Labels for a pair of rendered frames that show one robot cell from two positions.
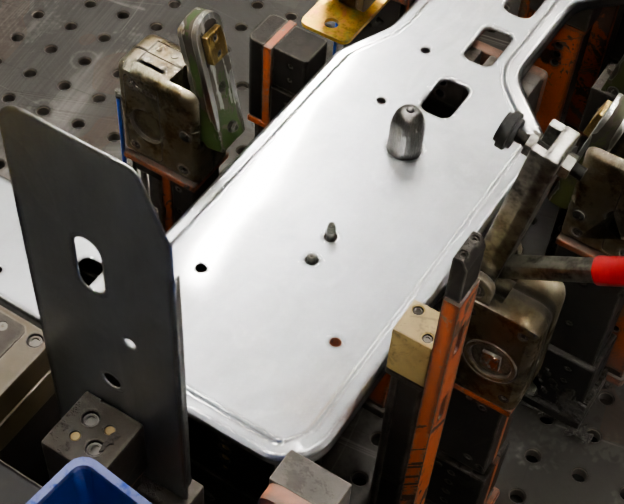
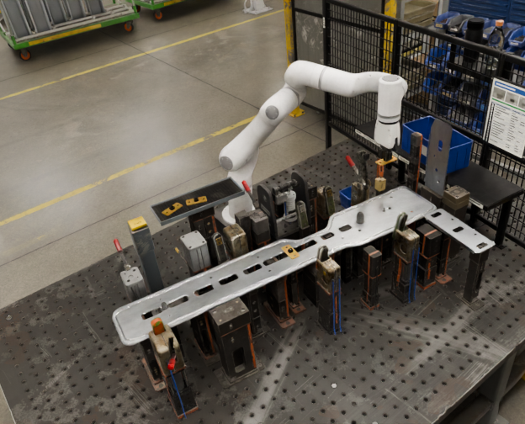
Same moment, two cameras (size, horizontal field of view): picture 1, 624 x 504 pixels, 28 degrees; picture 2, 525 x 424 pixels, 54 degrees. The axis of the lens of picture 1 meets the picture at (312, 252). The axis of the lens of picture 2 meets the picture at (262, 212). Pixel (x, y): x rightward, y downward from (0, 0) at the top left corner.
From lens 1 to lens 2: 251 cm
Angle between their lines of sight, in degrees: 87
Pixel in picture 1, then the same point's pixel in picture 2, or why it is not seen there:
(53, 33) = (421, 389)
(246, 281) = (403, 208)
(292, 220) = (390, 214)
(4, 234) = (450, 224)
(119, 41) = (398, 377)
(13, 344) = (451, 191)
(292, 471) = (417, 135)
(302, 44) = (369, 249)
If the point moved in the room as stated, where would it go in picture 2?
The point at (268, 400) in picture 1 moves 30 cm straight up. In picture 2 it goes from (406, 193) to (411, 132)
